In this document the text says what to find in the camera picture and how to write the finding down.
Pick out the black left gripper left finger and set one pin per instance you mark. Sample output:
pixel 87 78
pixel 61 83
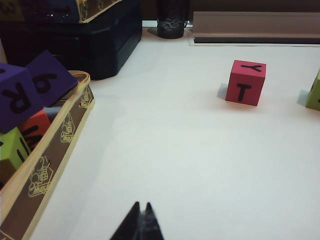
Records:
pixel 130 225

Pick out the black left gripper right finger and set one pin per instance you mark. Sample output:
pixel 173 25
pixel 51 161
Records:
pixel 150 225

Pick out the red foam block T Y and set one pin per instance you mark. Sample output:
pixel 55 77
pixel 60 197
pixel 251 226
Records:
pixel 246 85

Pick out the green foam block 2 H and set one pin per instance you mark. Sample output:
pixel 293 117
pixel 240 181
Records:
pixel 315 95

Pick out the orange foam block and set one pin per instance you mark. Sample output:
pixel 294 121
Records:
pixel 35 127

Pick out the green foam block I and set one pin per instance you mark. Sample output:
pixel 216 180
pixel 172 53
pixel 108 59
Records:
pixel 12 147

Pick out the purple foam block 6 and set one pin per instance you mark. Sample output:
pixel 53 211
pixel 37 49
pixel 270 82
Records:
pixel 50 77

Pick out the purple foam block R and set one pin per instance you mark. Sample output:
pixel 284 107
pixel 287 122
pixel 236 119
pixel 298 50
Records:
pixel 17 100

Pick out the dark blue plastic case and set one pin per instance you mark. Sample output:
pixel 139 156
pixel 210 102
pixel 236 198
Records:
pixel 100 47

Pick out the black mug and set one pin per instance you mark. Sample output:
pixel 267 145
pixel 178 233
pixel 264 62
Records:
pixel 171 25

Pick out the brown desk divider panel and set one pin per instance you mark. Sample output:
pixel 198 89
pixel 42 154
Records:
pixel 250 5

